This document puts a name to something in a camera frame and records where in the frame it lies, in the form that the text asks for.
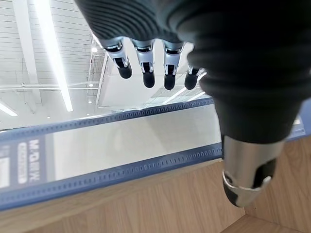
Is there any long ceiling strip light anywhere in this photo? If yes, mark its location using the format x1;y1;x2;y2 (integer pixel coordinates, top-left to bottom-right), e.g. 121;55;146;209
34;0;74;113

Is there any white ceiling pipe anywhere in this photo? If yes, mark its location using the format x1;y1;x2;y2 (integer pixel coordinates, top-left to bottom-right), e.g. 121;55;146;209
21;82;99;89

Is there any short ceiling strip light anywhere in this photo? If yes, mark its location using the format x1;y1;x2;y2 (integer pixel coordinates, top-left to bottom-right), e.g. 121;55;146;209
0;101;19;117

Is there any metal ceiling truss frame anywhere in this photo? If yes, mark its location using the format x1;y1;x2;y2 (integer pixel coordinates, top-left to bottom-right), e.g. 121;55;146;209
86;33;109;98

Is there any white hanging ceiling panel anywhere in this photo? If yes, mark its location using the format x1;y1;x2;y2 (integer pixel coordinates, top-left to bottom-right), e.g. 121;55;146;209
97;52;169;109

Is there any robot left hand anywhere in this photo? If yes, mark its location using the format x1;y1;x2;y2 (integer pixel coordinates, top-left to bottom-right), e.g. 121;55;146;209
74;0;311;208

